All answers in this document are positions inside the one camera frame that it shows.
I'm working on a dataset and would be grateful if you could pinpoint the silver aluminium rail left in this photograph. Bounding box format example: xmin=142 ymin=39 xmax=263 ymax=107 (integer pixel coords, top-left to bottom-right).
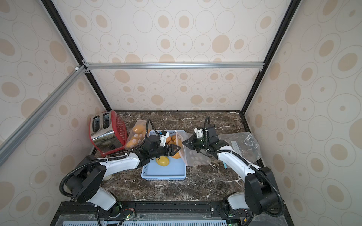
xmin=1 ymin=66 xmax=85 ymax=165

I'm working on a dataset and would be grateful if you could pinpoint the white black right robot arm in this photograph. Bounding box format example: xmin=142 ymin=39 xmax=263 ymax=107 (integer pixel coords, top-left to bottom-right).
xmin=182 ymin=117 xmax=285 ymax=218

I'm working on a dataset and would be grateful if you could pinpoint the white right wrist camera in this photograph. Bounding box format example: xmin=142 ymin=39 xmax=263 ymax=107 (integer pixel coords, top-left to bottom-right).
xmin=194 ymin=127 xmax=204 ymax=138

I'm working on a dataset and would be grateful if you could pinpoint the silver aluminium rail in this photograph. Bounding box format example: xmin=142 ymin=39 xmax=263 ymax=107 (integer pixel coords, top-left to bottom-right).
xmin=1 ymin=66 xmax=85 ymax=165
xmin=84 ymin=62 xmax=264 ymax=70

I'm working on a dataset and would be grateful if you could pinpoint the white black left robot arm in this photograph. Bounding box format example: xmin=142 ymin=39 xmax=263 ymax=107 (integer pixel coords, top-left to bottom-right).
xmin=59 ymin=120 xmax=181 ymax=211

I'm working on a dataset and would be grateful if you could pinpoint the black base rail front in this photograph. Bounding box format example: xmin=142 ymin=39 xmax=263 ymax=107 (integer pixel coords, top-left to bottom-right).
xmin=51 ymin=201 xmax=293 ymax=226

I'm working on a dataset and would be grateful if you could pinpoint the light blue plastic basket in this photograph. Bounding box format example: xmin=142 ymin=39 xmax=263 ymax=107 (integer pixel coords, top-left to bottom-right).
xmin=141 ymin=129 xmax=187 ymax=181

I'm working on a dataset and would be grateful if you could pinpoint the red and chrome toaster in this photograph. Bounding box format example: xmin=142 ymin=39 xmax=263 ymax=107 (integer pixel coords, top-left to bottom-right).
xmin=89 ymin=110 xmax=128 ymax=157

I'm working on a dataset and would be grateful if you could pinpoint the silver aluminium rail back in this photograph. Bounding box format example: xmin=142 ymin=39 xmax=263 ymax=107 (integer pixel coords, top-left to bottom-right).
xmin=84 ymin=62 xmax=264 ymax=70

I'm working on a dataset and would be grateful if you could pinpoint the clear zipper bag pink strip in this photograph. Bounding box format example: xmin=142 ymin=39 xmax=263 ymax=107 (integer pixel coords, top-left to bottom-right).
xmin=126 ymin=120 xmax=152 ymax=151
xmin=175 ymin=130 xmax=211 ymax=167

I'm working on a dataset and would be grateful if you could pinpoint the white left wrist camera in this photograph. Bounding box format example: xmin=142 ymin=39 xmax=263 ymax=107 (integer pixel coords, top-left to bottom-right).
xmin=159 ymin=131 xmax=170 ymax=147

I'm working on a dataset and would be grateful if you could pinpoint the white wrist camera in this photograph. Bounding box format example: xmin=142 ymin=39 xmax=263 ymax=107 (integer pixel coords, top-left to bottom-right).
xmin=159 ymin=131 xmax=170 ymax=147
xmin=194 ymin=127 xmax=204 ymax=138

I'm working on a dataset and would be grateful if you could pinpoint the clear zipper bag blue strip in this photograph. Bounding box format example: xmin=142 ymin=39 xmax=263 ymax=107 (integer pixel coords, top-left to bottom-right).
xmin=219 ymin=132 xmax=261 ymax=163

